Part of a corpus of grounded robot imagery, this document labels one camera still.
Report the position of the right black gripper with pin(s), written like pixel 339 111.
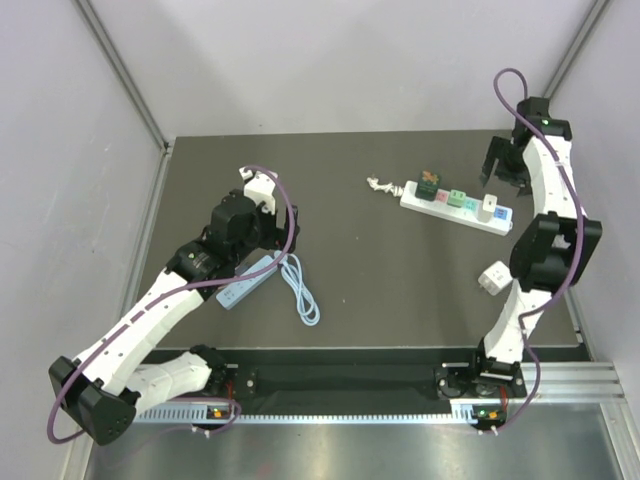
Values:
pixel 498 149

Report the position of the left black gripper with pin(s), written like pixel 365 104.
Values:
pixel 282 235

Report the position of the white 80W charger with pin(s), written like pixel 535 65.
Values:
pixel 487 208

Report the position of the light green plug adapter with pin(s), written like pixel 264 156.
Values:
pixel 456 198

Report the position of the dark green charger cube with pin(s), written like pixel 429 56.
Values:
pixel 427 185

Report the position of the white cube socket adapter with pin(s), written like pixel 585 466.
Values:
pixel 495 278

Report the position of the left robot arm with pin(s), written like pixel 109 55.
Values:
pixel 106 386

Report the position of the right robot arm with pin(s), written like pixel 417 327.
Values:
pixel 552 253

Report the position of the white multicolour power strip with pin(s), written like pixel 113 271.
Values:
pixel 501 224

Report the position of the blue power strip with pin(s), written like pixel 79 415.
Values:
pixel 229 296

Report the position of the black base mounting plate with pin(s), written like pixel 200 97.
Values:
pixel 350 380

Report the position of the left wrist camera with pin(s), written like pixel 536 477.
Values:
pixel 260 189

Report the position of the slotted cable duct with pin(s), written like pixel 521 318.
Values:
pixel 218 413

